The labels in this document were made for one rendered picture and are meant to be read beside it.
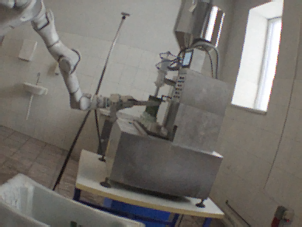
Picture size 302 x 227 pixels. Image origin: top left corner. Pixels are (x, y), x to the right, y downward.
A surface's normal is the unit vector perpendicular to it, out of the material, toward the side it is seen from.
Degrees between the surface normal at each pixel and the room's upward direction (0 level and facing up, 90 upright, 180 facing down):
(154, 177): 90
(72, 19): 90
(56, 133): 90
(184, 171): 90
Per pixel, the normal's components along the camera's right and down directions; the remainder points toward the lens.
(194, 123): 0.15, 0.11
